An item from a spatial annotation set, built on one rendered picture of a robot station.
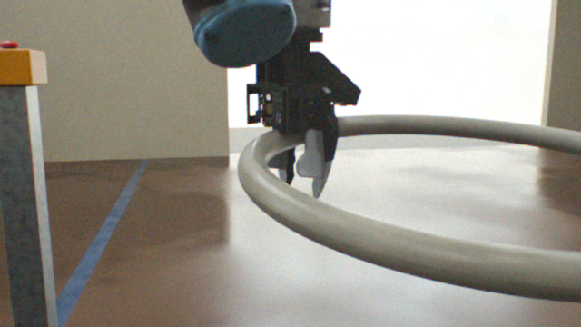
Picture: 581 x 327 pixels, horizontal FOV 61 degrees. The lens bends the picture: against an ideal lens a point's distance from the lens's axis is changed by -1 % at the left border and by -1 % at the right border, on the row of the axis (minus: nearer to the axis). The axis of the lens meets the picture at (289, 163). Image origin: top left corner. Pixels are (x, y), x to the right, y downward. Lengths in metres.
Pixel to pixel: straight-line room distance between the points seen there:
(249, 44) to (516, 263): 0.28
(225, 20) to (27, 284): 1.06
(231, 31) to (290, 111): 0.19
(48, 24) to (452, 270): 6.22
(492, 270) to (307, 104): 0.36
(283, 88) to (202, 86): 5.62
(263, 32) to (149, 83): 5.78
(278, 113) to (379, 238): 0.30
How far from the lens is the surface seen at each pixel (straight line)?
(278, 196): 0.39
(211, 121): 6.22
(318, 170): 0.64
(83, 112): 6.34
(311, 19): 0.60
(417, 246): 0.32
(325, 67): 0.64
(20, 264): 1.37
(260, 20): 0.44
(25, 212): 1.32
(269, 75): 0.60
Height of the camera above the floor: 1.03
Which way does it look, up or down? 10 degrees down
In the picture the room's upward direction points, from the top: straight up
